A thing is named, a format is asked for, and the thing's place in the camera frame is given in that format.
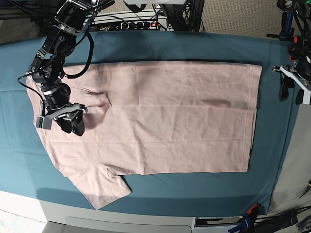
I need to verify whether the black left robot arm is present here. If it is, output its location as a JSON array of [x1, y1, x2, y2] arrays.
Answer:
[[274, 0, 311, 105]]

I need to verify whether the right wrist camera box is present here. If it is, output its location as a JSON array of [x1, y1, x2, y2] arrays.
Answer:
[[35, 116, 52, 130]]

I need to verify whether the blue black clamp upper right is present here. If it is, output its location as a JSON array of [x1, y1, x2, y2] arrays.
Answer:
[[266, 11, 294, 42]]

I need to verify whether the pink T-shirt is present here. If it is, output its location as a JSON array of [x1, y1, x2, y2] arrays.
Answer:
[[37, 61, 262, 209]]

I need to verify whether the orange blue clamp bottom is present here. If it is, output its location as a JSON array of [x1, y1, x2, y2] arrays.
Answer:
[[228, 203, 260, 233]]

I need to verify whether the white table base panel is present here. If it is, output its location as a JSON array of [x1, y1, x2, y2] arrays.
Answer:
[[40, 200, 194, 233]]

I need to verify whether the orange black clamp top right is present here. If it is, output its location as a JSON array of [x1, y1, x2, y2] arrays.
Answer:
[[288, 35, 303, 61]]

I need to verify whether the power strip with red switch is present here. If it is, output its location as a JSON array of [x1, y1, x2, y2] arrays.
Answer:
[[91, 19, 167, 32]]

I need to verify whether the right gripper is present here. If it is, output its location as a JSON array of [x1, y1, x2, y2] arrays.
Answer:
[[45, 103, 88, 136]]

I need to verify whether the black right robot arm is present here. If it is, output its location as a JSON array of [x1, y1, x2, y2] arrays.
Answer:
[[27, 0, 114, 136]]

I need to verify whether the teal table cloth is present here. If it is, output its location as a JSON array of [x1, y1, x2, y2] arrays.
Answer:
[[0, 31, 298, 217]]

